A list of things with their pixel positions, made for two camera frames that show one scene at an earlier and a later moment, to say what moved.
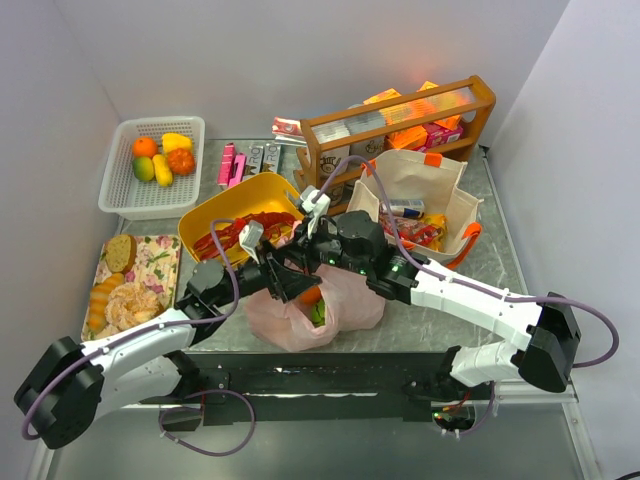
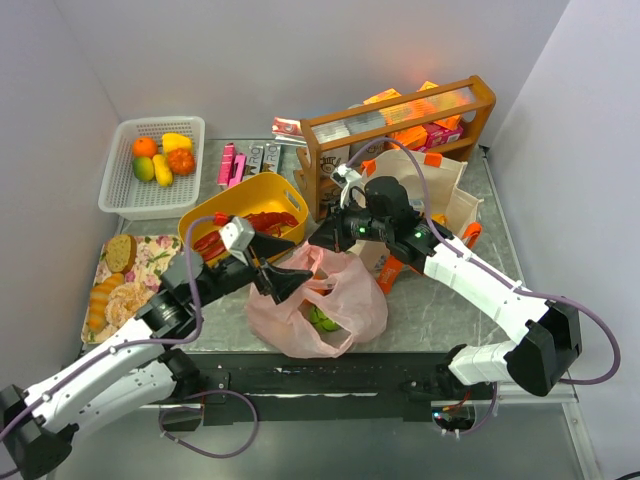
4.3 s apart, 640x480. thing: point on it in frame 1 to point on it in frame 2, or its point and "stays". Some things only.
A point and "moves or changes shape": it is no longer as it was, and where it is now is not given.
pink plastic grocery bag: x=352 y=307 moves or changes shape
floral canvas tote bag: x=436 y=216 stays
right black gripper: x=307 y=245 to x=338 y=231
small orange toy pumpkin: x=180 y=160 stays
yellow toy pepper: x=173 y=141 stays
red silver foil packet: x=288 y=131 stays
